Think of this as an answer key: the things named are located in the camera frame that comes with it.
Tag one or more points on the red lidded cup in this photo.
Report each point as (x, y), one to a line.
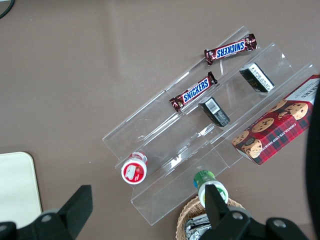
(133, 171)

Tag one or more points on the clear acrylic stepped shelf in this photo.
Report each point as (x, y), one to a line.
(275, 100)
(160, 140)

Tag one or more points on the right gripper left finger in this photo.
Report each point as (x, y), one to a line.
(78, 207)

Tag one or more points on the oval tan wicker basket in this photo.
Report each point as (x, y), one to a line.
(186, 212)

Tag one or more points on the beige plastic tray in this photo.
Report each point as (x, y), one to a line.
(17, 190)

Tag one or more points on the red tartan cookie box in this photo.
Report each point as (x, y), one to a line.
(277, 130)

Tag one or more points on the silver foil packet stack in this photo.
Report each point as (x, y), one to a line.
(197, 226)

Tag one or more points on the green lidded cup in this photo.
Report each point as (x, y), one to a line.
(202, 178)

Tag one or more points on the Snickers chocolate bar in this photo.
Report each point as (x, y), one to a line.
(193, 95)
(230, 50)

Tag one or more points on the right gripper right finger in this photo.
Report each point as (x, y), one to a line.
(215, 207)

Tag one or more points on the small black box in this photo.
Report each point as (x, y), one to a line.
(215, 112)
(257, 78)

